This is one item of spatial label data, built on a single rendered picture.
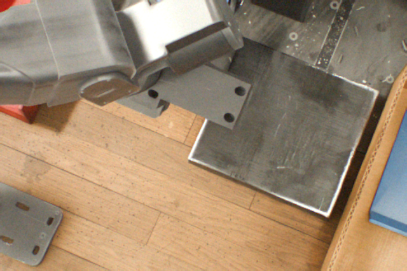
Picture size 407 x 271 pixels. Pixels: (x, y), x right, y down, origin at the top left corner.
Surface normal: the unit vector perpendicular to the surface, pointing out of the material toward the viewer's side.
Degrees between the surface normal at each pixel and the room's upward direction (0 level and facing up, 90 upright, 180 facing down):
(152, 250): 0
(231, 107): 25
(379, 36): 0
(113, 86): 90
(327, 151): 0
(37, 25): 19
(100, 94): 90
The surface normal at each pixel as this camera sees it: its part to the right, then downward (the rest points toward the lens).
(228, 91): -0.17, 0.14
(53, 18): 0.31, -0.35
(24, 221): 0.00, -0.25
